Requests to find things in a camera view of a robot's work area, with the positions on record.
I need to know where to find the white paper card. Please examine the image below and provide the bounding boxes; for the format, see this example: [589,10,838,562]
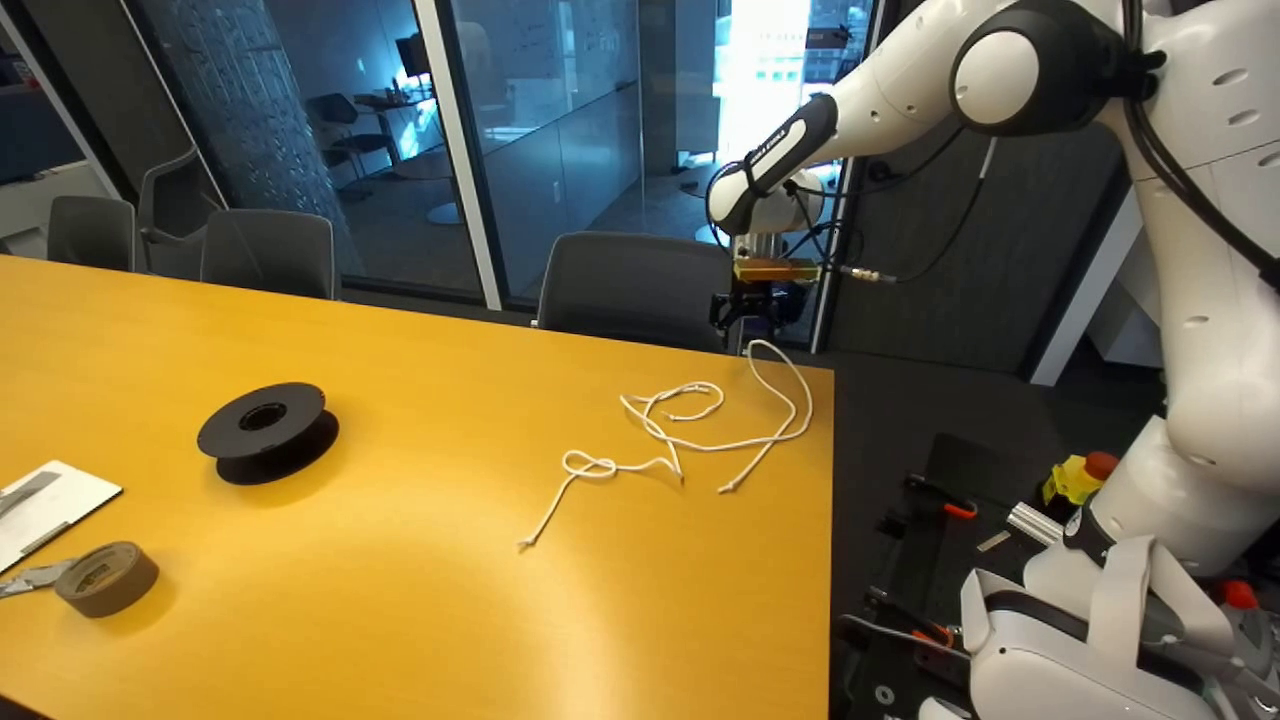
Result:
[0,456,129,577]

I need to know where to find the black perforated board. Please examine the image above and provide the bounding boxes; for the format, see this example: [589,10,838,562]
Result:
[837,427,1073,720]

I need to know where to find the white frame post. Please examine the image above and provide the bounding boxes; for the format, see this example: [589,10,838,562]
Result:
[413,0,508,316]
[1022,184,1150,392]

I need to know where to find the silver aluminium extrusion piece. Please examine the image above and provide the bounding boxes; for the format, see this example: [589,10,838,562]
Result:
[1004,498,1073,552]

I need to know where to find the grey textured column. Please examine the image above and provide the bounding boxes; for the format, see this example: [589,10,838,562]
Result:
[123,0,353,250]

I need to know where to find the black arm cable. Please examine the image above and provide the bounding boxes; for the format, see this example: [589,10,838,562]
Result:
[743,0,1280,293]

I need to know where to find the black filament spool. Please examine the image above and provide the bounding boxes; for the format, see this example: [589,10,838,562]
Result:
[190,375,345,487]

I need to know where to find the white VR headset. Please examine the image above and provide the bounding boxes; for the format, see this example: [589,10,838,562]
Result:
[954,530,1250,720]

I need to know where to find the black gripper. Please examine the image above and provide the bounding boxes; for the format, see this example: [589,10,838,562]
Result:
[715,280,792,351]

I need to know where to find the yellow emergency stop box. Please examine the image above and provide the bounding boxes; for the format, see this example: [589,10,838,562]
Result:
[1039,448,1123,510]

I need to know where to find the gold wrist camera bar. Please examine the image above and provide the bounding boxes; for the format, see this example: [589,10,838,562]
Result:
[728,254,818,287]

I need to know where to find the white braided rope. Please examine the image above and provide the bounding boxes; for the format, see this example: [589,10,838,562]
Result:
[517,335,817,557]

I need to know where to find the red cap clear bottle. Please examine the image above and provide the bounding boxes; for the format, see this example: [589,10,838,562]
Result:
[1202,571,1280,694]

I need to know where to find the grey office chair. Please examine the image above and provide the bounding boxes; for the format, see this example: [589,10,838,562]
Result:
[137,148,224,274]

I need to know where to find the black clamp orange handle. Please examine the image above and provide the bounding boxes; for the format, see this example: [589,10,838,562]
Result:
[838,604,970,663]
[877,466,986,632]

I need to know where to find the grey tape roll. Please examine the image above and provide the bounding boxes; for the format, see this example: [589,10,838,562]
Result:
[51,535,163,618]

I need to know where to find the dark office chair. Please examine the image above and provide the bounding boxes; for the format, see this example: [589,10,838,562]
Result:
[45,192,144,272]
[195,208,338,299]
[530,231,743,351]

